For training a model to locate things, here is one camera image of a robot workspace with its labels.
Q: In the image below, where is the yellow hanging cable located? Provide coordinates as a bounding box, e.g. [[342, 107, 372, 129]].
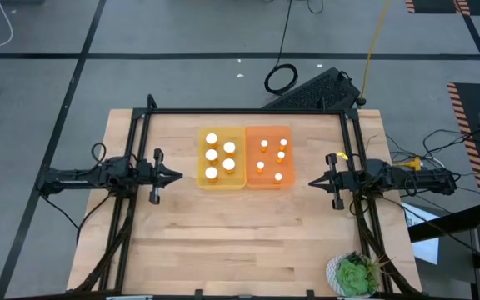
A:
[[360, 0, 392, 101]]

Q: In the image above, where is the orange translucent plastic bin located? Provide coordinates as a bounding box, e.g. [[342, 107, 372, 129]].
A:
[[243, 125, 296, 191]]

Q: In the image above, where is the green succulent in white pot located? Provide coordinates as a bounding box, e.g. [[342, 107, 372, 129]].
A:
[[325, 251, 391, 299]]

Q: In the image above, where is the black perforated computer case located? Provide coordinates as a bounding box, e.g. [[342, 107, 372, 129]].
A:
[[260, 66, 362, 112]]

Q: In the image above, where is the black hanging cable with coil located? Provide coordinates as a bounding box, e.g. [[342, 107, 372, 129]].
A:
[[263, 0, 299, 97]]

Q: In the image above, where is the yellow translucent plastic bin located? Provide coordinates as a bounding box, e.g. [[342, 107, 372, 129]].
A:
[[196, 126, 248, 192]]

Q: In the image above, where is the white sheet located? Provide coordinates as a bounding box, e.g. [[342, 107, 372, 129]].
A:
[[402, 202, 440, 266]]

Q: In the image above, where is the silver aluminium post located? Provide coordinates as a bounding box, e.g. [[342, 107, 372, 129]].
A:
[[105, 294, 154, 300]]

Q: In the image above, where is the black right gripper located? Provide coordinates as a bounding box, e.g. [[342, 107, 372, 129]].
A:
[[308, 152, 366, 211]]

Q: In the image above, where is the black aluminium table frame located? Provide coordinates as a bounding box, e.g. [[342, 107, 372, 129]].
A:
[[72, 93, 423, 300]]

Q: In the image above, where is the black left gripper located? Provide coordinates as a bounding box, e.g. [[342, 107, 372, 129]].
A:
[[137, 147, 184, 205]]

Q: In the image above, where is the black mat with striped edge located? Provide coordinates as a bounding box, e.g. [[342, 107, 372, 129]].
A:
[[405, 0, 480, 17], [446, 82, 480, 204]]

